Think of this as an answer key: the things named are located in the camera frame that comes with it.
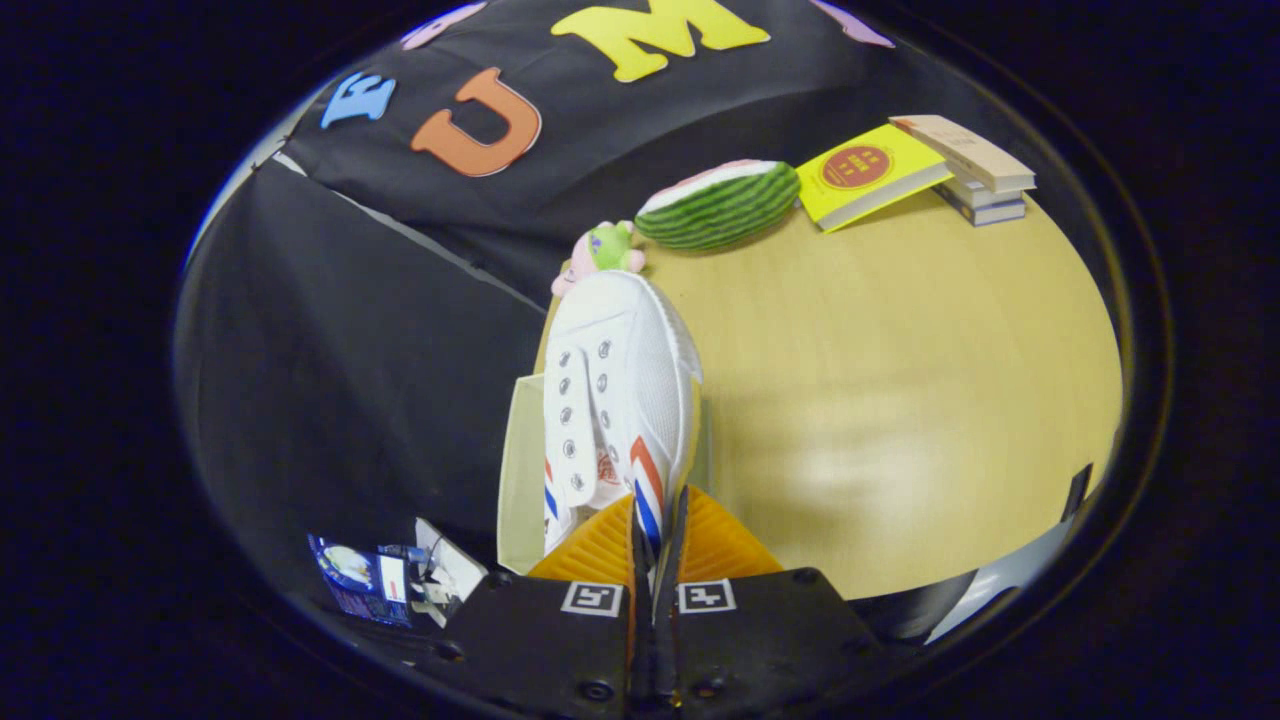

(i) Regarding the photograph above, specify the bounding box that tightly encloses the tan cover book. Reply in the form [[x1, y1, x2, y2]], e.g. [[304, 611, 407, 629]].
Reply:
[[889, 114, 1038, 194]]

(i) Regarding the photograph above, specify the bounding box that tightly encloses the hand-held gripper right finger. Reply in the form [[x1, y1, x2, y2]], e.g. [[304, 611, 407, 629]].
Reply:
[[655, 486, 891, 719]]

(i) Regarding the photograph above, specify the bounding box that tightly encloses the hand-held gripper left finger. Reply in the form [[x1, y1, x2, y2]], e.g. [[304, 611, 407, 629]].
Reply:
[[425, 495, 657, 720]]

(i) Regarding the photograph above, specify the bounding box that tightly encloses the grey paperback book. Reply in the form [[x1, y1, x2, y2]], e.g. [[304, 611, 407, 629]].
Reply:
[[938, 190, 1028, 228]]

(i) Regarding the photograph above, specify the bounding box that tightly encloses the blue printed carton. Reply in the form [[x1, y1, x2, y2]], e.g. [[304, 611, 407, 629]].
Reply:
[[307, 534, 417, 628]]

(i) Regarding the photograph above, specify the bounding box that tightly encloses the watermelon slice plush toy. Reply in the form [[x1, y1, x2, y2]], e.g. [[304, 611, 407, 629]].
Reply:
[[634, 159, 802, 252]]

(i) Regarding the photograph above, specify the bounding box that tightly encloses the cream fabric storage box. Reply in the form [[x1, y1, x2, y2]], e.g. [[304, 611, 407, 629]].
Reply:
[[496, 372, 714, 577]]

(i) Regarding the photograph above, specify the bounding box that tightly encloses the white paper sheet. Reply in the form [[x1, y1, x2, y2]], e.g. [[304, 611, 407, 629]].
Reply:
[[414, 517, 489, 603]]

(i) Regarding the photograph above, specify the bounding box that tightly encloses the yellow book with red label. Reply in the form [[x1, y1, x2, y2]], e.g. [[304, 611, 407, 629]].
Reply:
[[796, 122, 954, 234]]

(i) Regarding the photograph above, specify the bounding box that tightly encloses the white canvas shoe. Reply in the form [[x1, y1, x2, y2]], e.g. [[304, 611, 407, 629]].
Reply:
[[540, 269, 705, 593]]

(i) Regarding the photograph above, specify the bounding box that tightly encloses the white paperback book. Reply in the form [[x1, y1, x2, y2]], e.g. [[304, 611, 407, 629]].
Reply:
[[942, 176, 1027, 208]]

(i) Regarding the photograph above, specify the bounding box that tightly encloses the pink and green plush toy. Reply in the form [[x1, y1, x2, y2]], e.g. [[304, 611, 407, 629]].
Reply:
[[550, 220, 647, 299]]

